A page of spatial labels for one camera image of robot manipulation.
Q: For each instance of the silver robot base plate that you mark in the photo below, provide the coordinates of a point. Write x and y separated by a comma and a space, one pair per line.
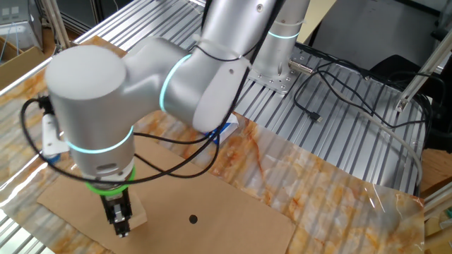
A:
279, 84

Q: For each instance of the open cardboard box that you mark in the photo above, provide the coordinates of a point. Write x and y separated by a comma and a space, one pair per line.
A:
21, 67

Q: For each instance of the blue white tissue pack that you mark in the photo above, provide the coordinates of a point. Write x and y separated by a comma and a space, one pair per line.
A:
229, 128

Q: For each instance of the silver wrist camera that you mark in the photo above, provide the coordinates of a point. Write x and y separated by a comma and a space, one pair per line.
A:
53, 137

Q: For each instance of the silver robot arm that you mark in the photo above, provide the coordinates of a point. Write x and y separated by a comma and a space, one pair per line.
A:
88, 106

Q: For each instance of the slanted aluminium frame post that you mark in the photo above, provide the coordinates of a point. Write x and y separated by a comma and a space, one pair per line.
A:
58, 26

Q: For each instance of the marble pattern plastic sheet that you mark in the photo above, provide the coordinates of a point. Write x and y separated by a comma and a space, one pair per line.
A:
318, 197

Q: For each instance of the brown cardboard sheet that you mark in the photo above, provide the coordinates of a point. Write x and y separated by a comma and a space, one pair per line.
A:
212, 211

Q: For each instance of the aluminium profile bar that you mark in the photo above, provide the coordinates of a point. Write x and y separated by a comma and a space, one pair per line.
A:
439, 204

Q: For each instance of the silver table edge rail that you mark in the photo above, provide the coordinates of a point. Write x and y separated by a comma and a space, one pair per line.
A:
24, 77

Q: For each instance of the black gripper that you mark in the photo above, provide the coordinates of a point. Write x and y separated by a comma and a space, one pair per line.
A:
106, 204

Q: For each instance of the large light wooden block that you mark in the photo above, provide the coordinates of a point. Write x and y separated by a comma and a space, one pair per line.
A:
139, 213

